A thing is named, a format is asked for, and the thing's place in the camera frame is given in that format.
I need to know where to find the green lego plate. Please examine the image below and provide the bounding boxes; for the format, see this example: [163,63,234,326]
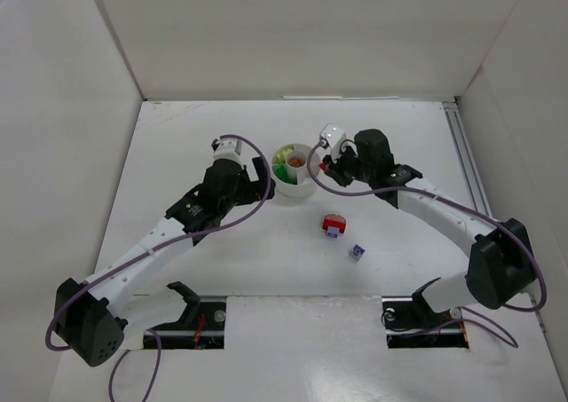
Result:
[273,164,296,185]

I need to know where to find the lime green lego brick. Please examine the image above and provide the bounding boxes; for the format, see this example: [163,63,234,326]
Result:
[273,149,291,164]

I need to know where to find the brown lego plate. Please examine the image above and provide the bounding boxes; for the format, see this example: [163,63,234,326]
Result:
[286,150,306,169]

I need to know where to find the red pink lego figure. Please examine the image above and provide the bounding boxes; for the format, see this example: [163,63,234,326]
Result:
[321,214,347,239]

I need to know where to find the purple lego brick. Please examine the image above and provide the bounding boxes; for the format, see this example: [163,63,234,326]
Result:
[349,244,366,262]

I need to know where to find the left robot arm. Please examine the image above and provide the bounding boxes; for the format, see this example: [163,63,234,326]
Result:
[46,154,275,367]

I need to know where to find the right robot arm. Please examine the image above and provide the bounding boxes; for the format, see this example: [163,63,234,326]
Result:
[317,124,541,318]

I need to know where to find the white round divided container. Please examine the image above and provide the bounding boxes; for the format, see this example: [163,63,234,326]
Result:
[272,143,320,198]

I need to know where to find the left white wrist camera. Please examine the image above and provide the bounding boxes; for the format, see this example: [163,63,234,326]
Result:
[211,138,242,162]

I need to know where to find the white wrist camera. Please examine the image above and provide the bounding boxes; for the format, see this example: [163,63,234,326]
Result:
[319,123,347,162]
[211,138,242,162]

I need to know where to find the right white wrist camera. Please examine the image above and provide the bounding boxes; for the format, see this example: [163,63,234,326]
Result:
[319,123,347,162]

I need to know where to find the aluminium rail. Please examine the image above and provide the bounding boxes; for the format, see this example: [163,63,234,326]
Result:
[442,101,493,217]

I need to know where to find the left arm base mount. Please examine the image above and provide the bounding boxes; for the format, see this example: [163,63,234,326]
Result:
[152,281,227,351]

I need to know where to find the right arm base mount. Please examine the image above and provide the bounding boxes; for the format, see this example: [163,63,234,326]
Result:
[381,296,469,349]

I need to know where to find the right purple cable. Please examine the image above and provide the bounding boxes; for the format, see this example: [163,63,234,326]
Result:
[306,140,548,349]

